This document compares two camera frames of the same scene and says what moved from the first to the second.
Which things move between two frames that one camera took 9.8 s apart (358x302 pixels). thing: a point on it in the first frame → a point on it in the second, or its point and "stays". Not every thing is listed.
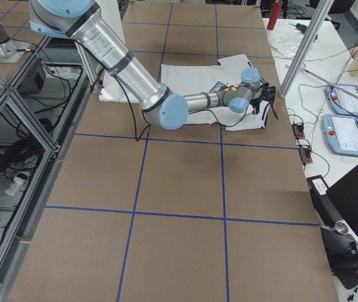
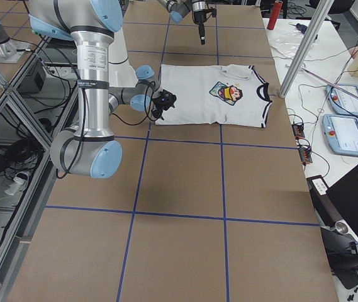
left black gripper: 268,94 → 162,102
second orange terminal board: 305,155 stays
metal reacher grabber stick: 340,88 stays
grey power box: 34,80 stays
